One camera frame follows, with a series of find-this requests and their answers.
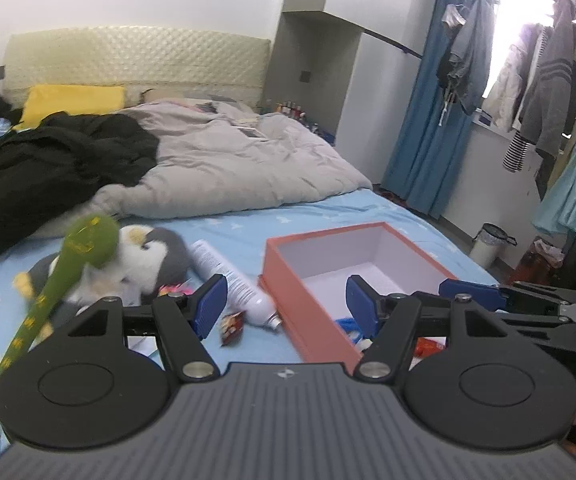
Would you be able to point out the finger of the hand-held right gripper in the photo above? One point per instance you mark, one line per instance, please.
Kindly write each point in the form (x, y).
(483, 294)
(538, 332)

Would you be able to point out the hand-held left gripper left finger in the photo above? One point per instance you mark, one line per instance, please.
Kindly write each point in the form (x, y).
(210, 305)

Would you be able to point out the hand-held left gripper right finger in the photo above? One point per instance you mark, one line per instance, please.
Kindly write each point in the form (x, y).
(360, 305)

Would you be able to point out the blue white plastic packet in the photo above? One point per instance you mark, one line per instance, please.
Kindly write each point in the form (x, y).
(350, 327)

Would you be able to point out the small red snack packet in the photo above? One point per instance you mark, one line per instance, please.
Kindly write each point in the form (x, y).
(232, 327)

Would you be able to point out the pink feather toy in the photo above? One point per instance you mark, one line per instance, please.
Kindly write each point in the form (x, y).
(175, 290)

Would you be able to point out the orange cardboard box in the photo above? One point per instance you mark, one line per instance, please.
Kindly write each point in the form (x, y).
(308, 320)

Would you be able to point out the grey penguin plush toy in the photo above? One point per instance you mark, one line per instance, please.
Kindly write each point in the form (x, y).
(168, 255)

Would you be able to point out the long green plush toy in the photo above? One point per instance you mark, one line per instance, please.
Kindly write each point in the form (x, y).
(88, 245)

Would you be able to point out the white spray can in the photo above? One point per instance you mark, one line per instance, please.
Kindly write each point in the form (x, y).
(218, 265)

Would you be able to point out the white trash can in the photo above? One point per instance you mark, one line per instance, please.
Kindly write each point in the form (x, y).
(488, 247)

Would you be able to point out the red brown bag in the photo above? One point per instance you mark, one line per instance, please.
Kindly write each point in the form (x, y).
(538, 265)

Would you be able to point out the blue star bedsheet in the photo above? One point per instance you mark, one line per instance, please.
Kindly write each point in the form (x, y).
(248, 230)

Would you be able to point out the red slippers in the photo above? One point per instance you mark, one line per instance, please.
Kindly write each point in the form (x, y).
(392, 197)

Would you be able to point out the grey duvet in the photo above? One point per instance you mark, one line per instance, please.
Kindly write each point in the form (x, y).
(248, 170)

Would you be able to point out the black white striped shirt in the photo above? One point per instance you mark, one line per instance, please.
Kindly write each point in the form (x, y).
(515, 152)

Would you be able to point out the blue curtain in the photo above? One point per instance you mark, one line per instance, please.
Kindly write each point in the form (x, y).
(428, 150)

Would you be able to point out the blue pouch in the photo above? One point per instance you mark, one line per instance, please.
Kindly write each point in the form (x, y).
(325, 136)

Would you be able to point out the white flat box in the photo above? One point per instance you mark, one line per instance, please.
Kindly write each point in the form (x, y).
(252, 132)

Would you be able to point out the grey white wardrobe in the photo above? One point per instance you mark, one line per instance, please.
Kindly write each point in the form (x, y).
(363, 110)

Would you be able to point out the row of small bottles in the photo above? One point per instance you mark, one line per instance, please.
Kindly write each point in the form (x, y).
(290, 110)

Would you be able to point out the black jacket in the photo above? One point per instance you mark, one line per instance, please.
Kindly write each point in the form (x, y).
(58, 160)

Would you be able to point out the hanging white jacket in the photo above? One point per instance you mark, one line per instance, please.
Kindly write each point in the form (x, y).
(508, 85)

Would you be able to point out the patterned pillow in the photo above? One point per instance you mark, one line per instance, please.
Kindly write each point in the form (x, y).
(153, 96)

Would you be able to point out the hanging grey striped cardigan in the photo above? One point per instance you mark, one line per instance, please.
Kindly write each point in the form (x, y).
(553, 85)

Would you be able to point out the hanging denim clothes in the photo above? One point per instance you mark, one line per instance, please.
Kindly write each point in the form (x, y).
(473, 50)

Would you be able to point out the yellow pillow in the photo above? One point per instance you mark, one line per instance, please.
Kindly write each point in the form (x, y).
(68, 100)

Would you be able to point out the cream quilted headboard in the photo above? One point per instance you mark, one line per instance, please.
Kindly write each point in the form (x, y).
(133, 55)

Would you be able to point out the dark wall switch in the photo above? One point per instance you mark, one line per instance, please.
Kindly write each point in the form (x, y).
(306, 76)

